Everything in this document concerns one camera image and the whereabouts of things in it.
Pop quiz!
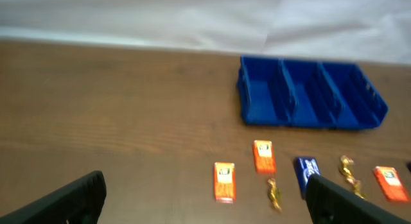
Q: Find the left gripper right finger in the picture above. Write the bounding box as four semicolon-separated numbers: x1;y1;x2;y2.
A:
304;173;411;224

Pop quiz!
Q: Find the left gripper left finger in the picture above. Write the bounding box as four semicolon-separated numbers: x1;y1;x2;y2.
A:
0;170;107;224

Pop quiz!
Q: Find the gold candy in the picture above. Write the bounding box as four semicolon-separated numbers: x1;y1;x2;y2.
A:
267;178;283;212
348;177;367;200
339;155;356;180

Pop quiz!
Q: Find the blue candy pack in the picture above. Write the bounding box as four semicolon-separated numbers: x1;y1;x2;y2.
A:
293;157;322;199

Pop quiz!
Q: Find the orange candy box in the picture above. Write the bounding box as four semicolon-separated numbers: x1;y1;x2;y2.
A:
252;139;277;175
213;162;238;204
372;166;411;203

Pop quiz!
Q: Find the blue tray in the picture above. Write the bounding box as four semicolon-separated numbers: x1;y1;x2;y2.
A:
236;55;389;131

